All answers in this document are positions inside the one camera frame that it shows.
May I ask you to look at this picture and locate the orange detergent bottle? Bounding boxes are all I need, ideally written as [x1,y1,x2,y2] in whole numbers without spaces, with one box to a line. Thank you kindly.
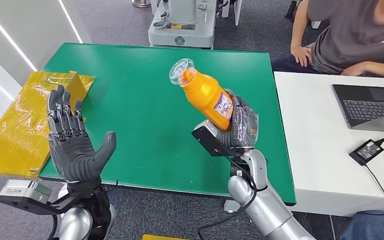
[168,58,234,132]

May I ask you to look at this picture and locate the person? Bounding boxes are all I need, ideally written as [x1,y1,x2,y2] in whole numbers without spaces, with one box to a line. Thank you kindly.
[271,0,384,84]

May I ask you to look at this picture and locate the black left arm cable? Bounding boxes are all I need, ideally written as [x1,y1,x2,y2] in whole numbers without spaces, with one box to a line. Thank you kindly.
[47,214,59,240]

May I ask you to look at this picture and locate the white machine base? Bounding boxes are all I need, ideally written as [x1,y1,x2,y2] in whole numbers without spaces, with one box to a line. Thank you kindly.
[147,0,218,50]

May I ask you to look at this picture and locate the person's right hand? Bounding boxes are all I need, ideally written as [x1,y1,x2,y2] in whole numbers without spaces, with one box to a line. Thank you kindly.
[290,45,312,68]

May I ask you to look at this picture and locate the black power adapter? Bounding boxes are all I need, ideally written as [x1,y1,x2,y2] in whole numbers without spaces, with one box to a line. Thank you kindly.
[348,138,384,167]

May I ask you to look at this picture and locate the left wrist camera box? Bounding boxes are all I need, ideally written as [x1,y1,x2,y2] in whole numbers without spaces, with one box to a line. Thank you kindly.
[0,179,80,216]

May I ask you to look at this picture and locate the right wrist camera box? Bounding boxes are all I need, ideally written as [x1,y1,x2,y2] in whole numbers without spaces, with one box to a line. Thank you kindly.
[191,119,246,158]

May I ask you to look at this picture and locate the person's left hand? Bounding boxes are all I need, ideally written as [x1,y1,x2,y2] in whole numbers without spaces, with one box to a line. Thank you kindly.
[339,62,368,77]

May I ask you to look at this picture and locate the yellow object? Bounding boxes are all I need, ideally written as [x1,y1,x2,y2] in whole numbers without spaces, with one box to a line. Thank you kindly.
[141,234,186,240]

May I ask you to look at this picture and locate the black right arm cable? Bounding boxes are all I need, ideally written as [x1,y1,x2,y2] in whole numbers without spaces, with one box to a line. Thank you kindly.
[196,155,257,240]

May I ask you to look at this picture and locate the white table leg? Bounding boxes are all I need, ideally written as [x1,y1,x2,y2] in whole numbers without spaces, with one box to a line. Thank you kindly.
[224,199,241,214]

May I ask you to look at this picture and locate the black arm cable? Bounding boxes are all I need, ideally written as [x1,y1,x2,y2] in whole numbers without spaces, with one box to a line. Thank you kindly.
[196,155,257,240]
[47,214,59,240]

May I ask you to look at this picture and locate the black shoes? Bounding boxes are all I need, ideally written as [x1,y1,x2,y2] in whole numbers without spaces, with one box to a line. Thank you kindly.
[284,0,297,20]

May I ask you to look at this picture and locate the person's leg in jeans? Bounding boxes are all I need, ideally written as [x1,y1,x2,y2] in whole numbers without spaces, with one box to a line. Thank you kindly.
[339,211,384,240]

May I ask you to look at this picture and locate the white furniture panel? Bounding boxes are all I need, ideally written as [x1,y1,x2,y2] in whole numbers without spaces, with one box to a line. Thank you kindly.
[221,0,243,27]

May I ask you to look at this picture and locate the thin black adapter cable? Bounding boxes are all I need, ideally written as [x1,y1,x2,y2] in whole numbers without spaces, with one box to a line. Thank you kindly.
[357,163,384,216]

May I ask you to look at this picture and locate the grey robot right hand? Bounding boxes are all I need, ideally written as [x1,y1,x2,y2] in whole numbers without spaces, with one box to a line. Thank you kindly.
[211,88,260,149]

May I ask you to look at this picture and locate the person's hand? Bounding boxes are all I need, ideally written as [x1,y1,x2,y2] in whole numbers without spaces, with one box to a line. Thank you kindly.
[290,45,312,68]
[339,62,368,77]

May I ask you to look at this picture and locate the yellow wrapped cardboard box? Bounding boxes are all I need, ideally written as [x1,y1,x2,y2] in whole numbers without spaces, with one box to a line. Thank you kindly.
[0,70,95,178]

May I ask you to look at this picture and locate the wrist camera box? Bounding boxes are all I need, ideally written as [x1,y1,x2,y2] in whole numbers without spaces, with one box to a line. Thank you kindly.
[191,119,246,158]
[0,179,80,216]

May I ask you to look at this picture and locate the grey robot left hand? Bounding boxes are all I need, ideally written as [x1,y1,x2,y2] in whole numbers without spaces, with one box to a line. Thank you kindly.
[46,84,117,183]

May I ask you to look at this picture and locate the grey laptop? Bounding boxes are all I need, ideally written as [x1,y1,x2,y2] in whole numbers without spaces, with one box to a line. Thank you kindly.
[331,83,384,133]

